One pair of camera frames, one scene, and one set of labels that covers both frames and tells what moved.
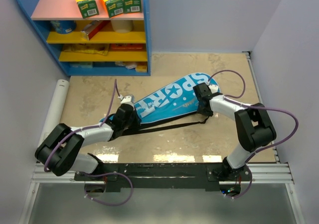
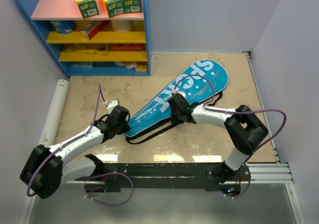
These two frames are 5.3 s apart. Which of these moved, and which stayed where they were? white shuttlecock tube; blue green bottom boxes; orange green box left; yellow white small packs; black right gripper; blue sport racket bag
Moved: black right gripper; blue sport racket bag
Stayed: blue green bottom boxes; orange green box left; white shuttlecock tube; yellow white small packs
